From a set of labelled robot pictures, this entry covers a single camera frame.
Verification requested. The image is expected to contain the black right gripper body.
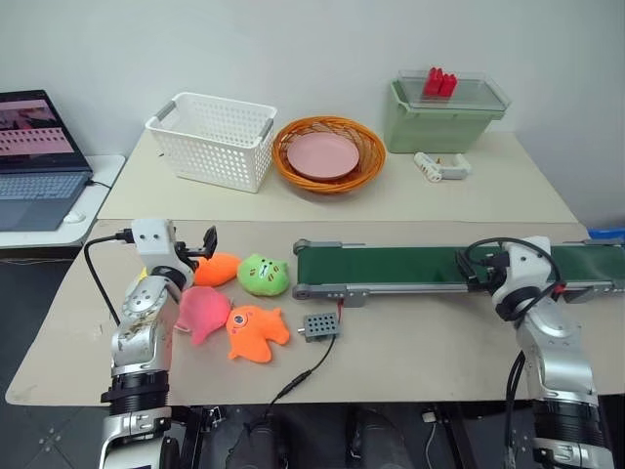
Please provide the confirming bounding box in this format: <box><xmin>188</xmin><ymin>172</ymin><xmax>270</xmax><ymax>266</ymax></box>
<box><xmin>469</xmin><ymin>249</ymin><xmax>510</xmax><ymax>295</ymax></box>

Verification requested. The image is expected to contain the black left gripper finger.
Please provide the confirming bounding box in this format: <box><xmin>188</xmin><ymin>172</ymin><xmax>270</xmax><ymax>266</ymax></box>
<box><xmin>201</xmin><ymin>225</ymin><xmax>219</xmax><ymax>259</ymax></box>

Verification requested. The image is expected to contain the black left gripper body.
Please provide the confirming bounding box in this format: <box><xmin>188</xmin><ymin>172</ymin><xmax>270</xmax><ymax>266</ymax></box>
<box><xmin>174</xmin><ymin>239</ymin><xmax>205</xmax><ymax>269</ymax></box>

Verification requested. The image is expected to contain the green conveyor belt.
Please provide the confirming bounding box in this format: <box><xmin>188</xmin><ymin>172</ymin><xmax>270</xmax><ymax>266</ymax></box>
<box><xmin>291</xmin><ymin>237</ymin><xmax>625</xmax><ymax>309</ymax></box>

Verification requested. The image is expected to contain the green plush toy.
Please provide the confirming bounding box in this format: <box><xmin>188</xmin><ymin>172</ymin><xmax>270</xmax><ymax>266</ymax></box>
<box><xmin>236</xmin><ymin>252</ymin><xmax>289</xmax><ymax>298</ymax></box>

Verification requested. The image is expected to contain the pink plush toy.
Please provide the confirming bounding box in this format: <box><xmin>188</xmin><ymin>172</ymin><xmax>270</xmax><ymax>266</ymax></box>
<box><xmin>174</xmin><ymin>285</ymin><xmax>233</xmax><ymax>346</ymax></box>

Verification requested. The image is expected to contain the white perforated plastic basket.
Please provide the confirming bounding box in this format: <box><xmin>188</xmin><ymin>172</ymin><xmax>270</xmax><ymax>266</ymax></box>
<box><xmin>145</xmin><ymin>91</ymin><xmax>278</xmax><ymax>194</ymax></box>

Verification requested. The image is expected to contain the orange fish plush toy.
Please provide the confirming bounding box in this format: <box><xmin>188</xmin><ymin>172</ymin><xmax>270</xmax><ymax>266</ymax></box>
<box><xmin>225</xmin><ymin>305</ymin><xmax>292</xmax><ymax>364</ymax></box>

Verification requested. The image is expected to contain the white side table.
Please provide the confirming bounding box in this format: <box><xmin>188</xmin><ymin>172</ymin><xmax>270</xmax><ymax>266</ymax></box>
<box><xmin>0</xmin><ymin>154</ymin><xmax>128</xmax><ymax>250</ymax></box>

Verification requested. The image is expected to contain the blue bin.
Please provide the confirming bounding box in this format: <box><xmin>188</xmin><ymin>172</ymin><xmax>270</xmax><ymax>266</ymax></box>
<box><xmin>584</xmin><ymin>226</ymin><xmax>625</xmax><ymax>241</ymax></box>

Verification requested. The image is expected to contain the green storage box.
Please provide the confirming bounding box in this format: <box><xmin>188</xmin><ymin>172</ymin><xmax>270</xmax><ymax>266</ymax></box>
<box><xmin>389</xmin><ymin>78</ymin><xmax>504</xmax><ymax>155</ymax></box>

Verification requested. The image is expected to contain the gray perforated control box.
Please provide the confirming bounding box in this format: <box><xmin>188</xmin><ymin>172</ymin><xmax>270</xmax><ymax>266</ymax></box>
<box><xmin>300</xmin><ymin>312</ymin><xmax>342</xmax><ymax>344</ymax></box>

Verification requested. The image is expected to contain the pink plate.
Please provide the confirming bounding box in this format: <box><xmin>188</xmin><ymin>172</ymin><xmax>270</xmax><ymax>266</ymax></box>
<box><xmin>286</xmin><ymin>134</ymin><xmax>361</xmax><ymax>181</ymax></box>

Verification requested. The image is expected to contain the orange wicker basket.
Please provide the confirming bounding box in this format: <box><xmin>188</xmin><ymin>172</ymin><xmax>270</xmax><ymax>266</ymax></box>
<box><xmin>271</xmin><ymin>115</ymin><xmax>388</xmax><ymax>195</ymax></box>

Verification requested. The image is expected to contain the clear plastic lid tray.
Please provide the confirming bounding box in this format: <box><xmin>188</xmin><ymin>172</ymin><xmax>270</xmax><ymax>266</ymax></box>
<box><xmin>396</xmin><ymin>67</ymin><xmax>513</xmax><ymax>111</ymax></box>

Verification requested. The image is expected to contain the gray laptop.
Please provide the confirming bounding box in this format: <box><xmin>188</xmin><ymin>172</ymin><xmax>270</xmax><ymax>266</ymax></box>
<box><xmin>0</xmin><ymin>89</ymin><xmax>94</xmax><ymax>234</ymax></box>

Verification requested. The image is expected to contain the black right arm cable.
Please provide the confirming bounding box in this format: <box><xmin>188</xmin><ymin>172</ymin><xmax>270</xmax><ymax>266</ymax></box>
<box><xmin>462</xmin><ymin>236</ymin><xmax>570</xmax><ymax>305</ymax></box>

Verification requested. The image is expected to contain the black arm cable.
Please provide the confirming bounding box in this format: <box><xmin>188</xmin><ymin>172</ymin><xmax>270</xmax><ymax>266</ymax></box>
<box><xmin>83</xmin><ymin>229</ymin><xmax>136</xmax><ymax>324</ymax></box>
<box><xmin>462</xmin><ymin>236</ymin><xmax>570</xmax><ymax>305</ymax></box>

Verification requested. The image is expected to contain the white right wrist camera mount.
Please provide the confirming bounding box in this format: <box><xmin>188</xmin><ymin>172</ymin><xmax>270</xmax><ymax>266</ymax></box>
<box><xmin>501</xmin><ymin>235</ymin><xmax>555</xmax><ymax>290</ymax></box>

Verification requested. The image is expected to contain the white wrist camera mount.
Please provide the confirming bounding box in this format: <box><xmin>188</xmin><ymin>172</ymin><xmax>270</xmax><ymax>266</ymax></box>
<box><xmin>501</xmin><ymin>235</ymin><xmax>555</xmax><ymax>290</ymax></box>
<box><xmin>131</xmin><ymin>218</ymin><xmax>192</xmax><ymax>276</ymax></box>

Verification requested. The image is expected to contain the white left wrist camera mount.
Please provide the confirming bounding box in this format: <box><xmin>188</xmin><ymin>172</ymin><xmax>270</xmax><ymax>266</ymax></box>
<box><xmin>131</xmin><ymin>218</ymin><xmax>192</xmax><ymax>276</ymax></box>

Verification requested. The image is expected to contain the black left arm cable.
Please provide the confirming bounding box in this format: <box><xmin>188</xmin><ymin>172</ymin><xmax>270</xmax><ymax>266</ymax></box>
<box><xmin>83</xmin><ymin>229</ymin><xmax>136</xmax><ymax>324</ymax></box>

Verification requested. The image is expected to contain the black control box cable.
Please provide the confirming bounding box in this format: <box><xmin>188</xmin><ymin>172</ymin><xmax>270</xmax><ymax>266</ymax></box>
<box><xmin>243</xmin><ymin>334</ymin><xmax>339</xmax><ymax>432</ymax></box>

